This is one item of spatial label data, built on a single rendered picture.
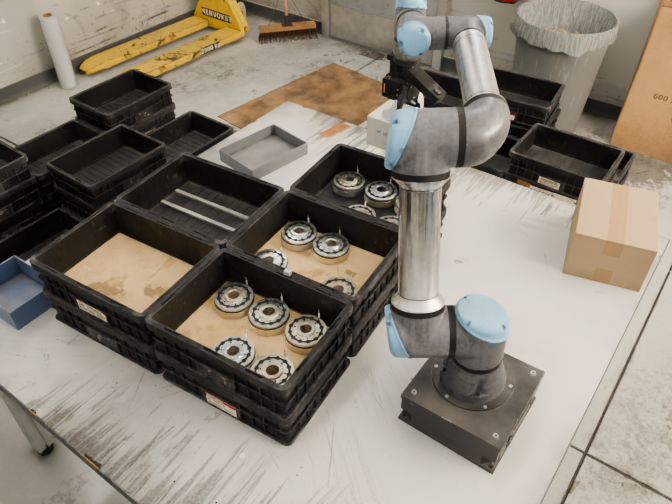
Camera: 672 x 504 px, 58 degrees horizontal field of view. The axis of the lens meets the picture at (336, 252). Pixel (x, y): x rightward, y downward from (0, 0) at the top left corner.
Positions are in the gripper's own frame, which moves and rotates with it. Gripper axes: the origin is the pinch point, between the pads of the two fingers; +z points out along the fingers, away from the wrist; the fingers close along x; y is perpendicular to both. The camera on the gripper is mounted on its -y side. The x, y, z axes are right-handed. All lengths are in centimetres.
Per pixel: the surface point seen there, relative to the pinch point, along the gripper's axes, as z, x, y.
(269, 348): 28, 67, -4
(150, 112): 59, -30, 160
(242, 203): 28, 28, 41
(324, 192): 28.1, 8.2, 23.9
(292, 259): 28.0, 39.1, 12.0
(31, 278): 40, 81, 79
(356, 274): 28.1, 33.5, -5.9
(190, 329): 28, 74, 16
